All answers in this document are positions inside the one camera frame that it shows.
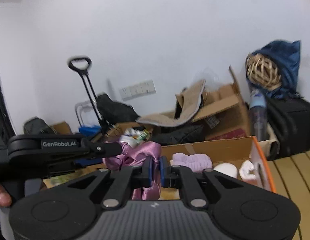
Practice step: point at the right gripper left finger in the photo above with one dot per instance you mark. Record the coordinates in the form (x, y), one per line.
(125, 181)

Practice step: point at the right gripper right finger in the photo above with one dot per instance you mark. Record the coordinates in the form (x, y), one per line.
(184, 180)

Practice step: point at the pink satin bow scrunchie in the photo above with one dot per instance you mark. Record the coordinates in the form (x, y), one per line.
(135, 157)

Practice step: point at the lilac fluffy towel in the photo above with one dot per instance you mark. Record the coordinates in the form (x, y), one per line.
(197, 162)

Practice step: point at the person's left hand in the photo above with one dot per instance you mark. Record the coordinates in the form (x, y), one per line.
(5, 198)

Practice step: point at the dark backpack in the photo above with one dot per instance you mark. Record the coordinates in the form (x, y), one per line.
(37, 126)

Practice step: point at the small brown cardboard tray box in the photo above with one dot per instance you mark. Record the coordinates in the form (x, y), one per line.
(132, 134)

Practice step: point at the white round pad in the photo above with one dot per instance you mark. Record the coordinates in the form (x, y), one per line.
(227, 169)

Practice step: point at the red orange cardboard box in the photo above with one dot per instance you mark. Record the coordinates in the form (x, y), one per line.
(234, 151)

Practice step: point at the black bag on trolley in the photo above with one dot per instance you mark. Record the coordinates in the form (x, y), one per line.
(115, 112)

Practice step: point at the white sock bundle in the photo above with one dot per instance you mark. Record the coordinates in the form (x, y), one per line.
(246, 173)

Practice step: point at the beige fleece insole mat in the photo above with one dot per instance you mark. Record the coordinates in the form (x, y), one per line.
(187, 105)

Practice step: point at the large open cardboard box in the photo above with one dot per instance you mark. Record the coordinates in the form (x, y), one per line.
(222, 115)

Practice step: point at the blue lid water bottle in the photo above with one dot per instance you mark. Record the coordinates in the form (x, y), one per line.
(258, 115)

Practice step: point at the black suitcase bag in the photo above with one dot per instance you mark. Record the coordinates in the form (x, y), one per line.
(290, 121)

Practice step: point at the woven rattan ball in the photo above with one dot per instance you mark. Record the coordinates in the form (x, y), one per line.
(263, 72)

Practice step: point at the dark blue velvet cloth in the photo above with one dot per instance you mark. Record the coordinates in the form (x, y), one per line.
(286, 55)

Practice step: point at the silver metal chair frame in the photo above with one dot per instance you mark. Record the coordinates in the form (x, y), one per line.
(85, 114)

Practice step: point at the white wall socket strip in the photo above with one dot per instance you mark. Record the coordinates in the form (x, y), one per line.
(138, 90)

